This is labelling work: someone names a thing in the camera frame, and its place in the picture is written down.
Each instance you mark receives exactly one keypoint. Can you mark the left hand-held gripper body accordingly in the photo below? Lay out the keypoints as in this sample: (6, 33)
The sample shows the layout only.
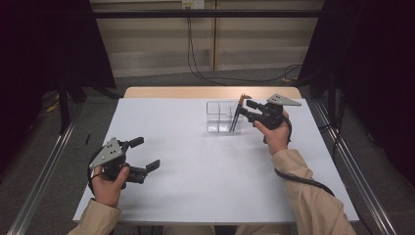
(112, 161)

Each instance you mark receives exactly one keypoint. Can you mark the person's right leg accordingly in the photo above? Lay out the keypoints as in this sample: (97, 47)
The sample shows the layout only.
(261, 230)

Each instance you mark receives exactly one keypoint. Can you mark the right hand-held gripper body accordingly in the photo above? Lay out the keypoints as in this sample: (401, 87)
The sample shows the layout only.
(272, 114)

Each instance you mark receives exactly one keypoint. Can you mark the white table cover sheet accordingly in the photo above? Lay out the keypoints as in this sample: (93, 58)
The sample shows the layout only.
(202, 189)

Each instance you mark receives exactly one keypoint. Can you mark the black frame bar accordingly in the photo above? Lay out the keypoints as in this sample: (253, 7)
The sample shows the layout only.
(208, 13)

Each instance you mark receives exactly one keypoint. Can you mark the clear acrylic pen holder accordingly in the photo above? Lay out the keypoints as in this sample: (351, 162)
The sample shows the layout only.
(219, 125)

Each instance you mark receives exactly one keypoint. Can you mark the black metal stand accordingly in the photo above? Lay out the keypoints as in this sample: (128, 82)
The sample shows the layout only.
(64, 107)

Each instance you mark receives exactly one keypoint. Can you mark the aluminium rail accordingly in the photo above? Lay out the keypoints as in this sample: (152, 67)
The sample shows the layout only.
(362, 186)
(42, 182)

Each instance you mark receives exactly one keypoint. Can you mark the person's left leg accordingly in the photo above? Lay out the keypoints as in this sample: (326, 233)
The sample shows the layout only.
(187, 230)

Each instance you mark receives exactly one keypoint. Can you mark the person's left hand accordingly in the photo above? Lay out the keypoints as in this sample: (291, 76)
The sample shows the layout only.
(109, 191)

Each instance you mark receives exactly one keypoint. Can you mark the small black stick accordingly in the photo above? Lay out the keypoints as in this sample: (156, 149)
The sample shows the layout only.
(87, 139)

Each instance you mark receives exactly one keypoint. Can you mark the person's leg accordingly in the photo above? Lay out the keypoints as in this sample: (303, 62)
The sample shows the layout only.
(187, 230)
(261, 230)

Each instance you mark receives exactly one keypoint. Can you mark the black pencil with orange end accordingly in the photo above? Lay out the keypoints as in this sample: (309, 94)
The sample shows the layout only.
(239, 112)
(235, 114)

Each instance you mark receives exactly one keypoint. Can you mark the white wall outlet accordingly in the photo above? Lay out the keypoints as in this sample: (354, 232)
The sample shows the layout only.
(193, 4)

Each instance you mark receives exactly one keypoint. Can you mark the person's right hand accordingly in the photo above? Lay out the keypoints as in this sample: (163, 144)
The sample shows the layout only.
(276, 137)

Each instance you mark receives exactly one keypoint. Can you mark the black curtain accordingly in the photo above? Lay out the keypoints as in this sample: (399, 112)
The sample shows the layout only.
(39, 42)
(375, 65)

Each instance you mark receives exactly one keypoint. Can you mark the small dark round object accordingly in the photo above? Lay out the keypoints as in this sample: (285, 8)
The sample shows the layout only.
(248, 96)

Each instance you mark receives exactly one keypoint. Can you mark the wooden table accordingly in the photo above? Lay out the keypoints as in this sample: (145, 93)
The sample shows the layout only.
(182, 92)

